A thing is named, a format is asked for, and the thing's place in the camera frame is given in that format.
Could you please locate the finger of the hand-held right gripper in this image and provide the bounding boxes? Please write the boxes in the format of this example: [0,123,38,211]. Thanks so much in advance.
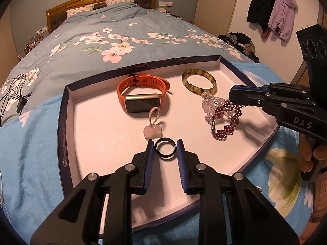
[228,88,315,123]
[230,82,312,100]

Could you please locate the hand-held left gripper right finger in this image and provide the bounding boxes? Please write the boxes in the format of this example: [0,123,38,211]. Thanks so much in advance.
[176,139,300,245]

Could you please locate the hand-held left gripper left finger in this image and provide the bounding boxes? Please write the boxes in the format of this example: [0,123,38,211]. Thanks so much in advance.
[29,139,155,245]

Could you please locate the black ring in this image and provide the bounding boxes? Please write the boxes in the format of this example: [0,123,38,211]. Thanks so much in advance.
[155,138,177,162]

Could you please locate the pink stone charm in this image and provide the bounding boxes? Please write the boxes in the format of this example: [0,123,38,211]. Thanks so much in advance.
[143,106,164,139]

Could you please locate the purple beaded bracelet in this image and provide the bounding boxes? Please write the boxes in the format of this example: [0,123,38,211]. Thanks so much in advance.
[211,100,243,141]

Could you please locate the dark blue shallow box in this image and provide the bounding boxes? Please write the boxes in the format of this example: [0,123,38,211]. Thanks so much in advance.
[58,55,287,233]

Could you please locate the clear crystal bead bracelet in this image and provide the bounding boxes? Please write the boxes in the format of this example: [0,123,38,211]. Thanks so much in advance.
[201,92,242,123]

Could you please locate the orange smartwatch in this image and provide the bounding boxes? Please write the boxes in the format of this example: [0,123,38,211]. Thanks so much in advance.
[117,73,172,114]

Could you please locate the amber mottled bangle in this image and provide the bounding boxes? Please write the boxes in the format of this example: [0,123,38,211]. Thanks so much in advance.
[181,69,218,95]

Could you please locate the person's right forearm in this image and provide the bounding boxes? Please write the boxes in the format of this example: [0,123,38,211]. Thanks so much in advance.
[313,166,327,225]

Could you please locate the person's right hand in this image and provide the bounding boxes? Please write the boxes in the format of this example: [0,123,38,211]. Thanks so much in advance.
[298,133,327,175]

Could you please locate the purple jacket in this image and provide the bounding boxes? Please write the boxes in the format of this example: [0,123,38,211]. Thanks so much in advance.
[261,0,298,42]

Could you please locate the pile of dark clothes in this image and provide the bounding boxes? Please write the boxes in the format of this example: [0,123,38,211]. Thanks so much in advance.
[217,32,260,63]

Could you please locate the black jacket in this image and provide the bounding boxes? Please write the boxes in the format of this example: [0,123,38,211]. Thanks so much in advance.
[247,0,276,32]

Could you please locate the beige wardrobe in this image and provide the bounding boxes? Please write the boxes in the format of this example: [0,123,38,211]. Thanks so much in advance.
[193,0,242,39]

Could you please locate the floral grey-blue duvet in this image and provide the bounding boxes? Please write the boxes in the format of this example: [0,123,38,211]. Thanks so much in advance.
[0,2,261,125]

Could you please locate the cluster of cosmetic bottles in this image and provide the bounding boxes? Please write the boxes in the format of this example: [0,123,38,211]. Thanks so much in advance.
[23,34,44,55]

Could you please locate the patterned white pillow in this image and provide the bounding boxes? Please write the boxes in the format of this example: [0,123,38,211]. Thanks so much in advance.
[105,0,135,6]
[67,4,94,18]

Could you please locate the wooden bed headboard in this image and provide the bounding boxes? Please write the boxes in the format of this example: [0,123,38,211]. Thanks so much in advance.
[46,0,157,35]

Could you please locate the black cable with adapter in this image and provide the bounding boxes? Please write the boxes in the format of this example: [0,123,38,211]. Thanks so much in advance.
[0,73,32,123]

